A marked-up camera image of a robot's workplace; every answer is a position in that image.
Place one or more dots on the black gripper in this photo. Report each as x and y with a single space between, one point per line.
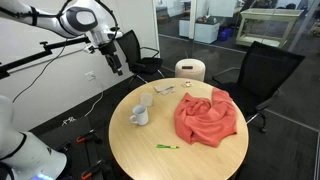
109 55

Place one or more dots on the green pen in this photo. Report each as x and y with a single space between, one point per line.
166 146

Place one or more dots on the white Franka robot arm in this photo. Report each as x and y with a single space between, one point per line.
76 16

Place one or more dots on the white ceramic mug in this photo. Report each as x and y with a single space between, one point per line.
141 115

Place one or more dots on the black office chair with armrests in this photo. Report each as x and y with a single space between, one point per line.
140 60

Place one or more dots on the grey folded cloth right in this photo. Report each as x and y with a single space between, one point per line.
146 99

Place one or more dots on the black device on pouf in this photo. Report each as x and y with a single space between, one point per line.
187 67

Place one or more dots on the small snack packet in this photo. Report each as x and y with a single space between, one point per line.
187 83

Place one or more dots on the orange black clamp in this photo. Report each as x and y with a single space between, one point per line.
87 137
95 170

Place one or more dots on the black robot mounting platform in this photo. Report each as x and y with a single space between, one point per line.
71 133

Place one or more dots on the white cabinet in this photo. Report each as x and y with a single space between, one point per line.
203 31

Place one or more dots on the red-orange cloth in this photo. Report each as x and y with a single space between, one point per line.
206 116

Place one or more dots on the blue bin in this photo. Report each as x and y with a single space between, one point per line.
225 34

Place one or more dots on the black mesh office chair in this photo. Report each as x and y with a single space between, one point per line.
266 73

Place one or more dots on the light wooden shelf unit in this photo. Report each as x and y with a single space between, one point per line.
266 15

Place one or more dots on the white wall outlet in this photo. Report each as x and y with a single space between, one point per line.
90 75

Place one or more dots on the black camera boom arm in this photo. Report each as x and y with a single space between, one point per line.
30 58

